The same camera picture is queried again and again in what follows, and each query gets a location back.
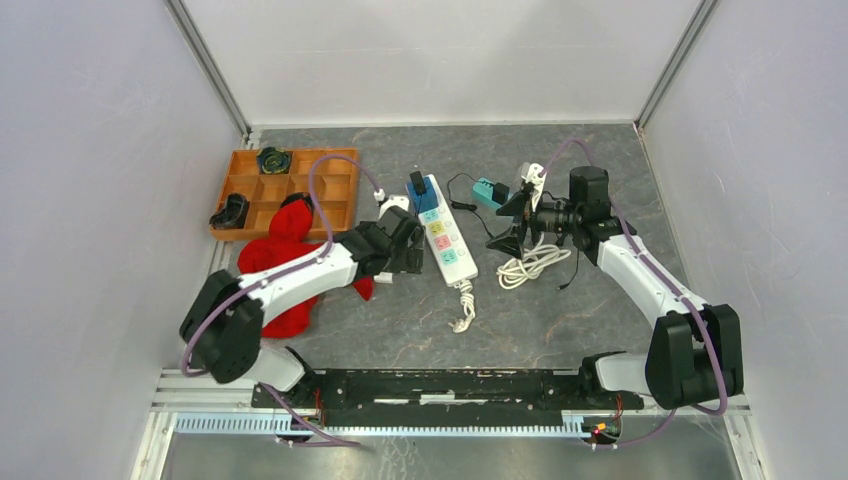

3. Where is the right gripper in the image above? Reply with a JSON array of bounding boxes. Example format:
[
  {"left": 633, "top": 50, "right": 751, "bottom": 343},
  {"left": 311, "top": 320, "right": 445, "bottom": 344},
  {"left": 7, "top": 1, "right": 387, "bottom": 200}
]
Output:
[{"left": 486, "top": 187, "right": 581, "bottom": 260}]

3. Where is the black plug adapter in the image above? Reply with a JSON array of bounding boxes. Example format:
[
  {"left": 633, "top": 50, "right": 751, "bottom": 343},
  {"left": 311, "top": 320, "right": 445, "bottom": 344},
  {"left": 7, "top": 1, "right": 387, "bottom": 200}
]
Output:
[{"left": 491, "top": 182, "right": 510, "bottom": 205}]

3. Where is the teal power strip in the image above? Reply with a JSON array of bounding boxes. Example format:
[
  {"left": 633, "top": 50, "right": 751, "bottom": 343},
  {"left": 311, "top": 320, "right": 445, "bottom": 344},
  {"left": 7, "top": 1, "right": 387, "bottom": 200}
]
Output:
[{"left": 471, "top": 177, "right": 502, "bottom": 210}]

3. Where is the blue cube adapter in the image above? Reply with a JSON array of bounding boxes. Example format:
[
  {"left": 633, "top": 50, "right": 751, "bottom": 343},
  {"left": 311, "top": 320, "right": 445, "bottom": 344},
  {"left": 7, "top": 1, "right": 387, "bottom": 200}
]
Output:
[{"left": 406, "top": 176, "right": 439, "bottom": 215}]

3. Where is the white power strip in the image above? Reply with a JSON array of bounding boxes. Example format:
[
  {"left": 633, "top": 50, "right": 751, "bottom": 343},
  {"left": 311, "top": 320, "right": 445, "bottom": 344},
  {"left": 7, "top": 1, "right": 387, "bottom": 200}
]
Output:
[{"left": 417, "top": 173, "right": 479, "bottom": 287}]

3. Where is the black charger plug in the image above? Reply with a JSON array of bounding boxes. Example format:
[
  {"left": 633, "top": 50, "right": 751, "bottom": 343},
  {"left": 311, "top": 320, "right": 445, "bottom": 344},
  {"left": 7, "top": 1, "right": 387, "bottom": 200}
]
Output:
[{"left": 409, "top": 171, "right": 427, "bottom": 196}]

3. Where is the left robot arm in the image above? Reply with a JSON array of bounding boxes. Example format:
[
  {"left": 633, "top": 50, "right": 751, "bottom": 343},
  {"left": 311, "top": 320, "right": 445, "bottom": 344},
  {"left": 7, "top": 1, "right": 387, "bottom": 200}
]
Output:
[{"left": 179, "top": 206, "right": 424, "bottom": 408}]

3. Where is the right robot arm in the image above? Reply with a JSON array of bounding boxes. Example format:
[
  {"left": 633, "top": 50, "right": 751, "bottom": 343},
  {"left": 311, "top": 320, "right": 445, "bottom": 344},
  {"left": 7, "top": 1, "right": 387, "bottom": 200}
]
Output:
[{"left": 487, "top": 163, "right": 744, "bottom": 415}]

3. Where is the small white cube adapter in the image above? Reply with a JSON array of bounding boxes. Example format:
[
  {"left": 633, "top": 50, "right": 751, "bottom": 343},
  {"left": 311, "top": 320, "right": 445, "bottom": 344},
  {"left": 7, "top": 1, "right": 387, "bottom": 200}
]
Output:
[{"left": 374, "top": 272, "right": 394, "bottom": 284}]

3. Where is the orange compartment tray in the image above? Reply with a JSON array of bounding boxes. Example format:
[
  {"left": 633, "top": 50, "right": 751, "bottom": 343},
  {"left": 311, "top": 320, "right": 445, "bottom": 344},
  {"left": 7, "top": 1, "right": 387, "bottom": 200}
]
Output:
[{"left": 209, "top": 148, "right": 360, "bottom": 242}]

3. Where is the red cloth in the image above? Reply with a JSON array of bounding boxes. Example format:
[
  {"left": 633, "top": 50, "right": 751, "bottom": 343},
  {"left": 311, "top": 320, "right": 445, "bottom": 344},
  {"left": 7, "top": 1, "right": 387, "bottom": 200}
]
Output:
[{"left": 237, "top": 199, "right": 376, "bottom": 340}]

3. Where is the dark green coiled item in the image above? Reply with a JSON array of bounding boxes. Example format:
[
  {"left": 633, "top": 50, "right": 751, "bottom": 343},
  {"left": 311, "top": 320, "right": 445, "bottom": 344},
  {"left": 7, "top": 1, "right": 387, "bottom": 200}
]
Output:
[{"left": 256, "top": 147, "right": 292, "bottom": 175}]

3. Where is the black item in tray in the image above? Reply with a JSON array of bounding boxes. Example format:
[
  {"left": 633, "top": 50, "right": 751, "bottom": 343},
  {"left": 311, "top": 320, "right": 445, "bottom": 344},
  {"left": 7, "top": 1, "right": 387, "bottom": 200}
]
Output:
[{"left": 209, "top": 193, "right": 250, "bottom": 230}]

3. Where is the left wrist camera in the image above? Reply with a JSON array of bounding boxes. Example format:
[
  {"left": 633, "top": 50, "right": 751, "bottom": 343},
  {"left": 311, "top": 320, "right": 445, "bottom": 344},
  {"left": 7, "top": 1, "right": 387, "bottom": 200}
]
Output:
[{"left": 377, "top": 195, "right": 410, "bottom": 222}]

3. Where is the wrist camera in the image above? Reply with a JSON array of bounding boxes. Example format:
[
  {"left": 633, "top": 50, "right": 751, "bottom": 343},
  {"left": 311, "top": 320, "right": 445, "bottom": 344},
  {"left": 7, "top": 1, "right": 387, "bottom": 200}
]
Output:
[
  {"left": 377, "top": 195, "right": 410, "bottom": 222},
  {"left": 519, "top": 162, "right": 547, "bottom": 212}
]

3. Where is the coiled white cable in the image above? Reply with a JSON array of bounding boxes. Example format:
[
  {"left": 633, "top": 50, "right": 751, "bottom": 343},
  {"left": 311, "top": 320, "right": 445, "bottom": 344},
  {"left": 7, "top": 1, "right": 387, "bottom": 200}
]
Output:
[{"left": 496, "top": 242, "right": 572, "bottom": 291}]

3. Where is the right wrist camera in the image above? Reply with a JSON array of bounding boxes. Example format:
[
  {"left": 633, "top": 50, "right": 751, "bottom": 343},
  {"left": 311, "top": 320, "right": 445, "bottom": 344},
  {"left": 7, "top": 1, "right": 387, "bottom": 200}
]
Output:
[{"left": 519, "top": 162, "right": 547, "bottom": 212}]

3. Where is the white strip cord bundle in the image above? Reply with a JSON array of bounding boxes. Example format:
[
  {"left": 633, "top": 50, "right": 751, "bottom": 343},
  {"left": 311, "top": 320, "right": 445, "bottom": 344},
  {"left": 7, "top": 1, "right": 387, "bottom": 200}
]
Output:
[{"left": 447, "top": 280, "right": 480, "bottom": 336}]

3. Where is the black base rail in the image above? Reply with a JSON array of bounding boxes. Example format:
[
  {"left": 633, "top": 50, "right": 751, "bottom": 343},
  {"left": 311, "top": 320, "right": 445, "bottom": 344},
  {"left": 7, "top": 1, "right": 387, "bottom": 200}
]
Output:
[{"left": 281, "top": 369, "right": 644, "bottom": 428}]

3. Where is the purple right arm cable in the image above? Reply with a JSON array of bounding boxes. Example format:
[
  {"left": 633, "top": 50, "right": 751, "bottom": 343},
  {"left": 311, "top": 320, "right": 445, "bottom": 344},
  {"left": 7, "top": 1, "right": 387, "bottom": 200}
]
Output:
[{"left": 539, "top": 137, "right": 730, "bottom": 449}]

